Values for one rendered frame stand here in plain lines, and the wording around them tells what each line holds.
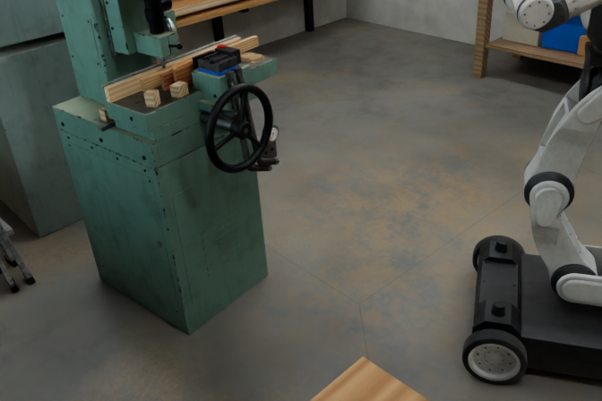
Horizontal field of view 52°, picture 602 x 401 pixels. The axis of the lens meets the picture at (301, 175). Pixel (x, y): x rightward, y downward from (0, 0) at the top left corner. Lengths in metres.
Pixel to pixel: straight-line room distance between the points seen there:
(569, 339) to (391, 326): 0.61
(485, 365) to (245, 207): 1.01
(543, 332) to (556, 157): 0.58
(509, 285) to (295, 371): 0.80
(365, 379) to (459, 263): 1.29
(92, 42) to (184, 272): 0.85
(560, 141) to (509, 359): 0.71
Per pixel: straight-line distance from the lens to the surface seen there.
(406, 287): 2.54
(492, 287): 2.28
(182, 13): 4.37
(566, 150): 1.97
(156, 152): 1.98
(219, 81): 1.97
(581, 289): 2.19
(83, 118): 2.26
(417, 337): 2.33
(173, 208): 2.10
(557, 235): 2.12
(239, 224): 2.36
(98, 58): 2.24
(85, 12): 2.22
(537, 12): 1.50
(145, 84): 2.10
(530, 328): 2.19
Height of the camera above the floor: 1.62
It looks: 29 degrees down
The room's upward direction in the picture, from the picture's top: 4 degrees counter-clockwise
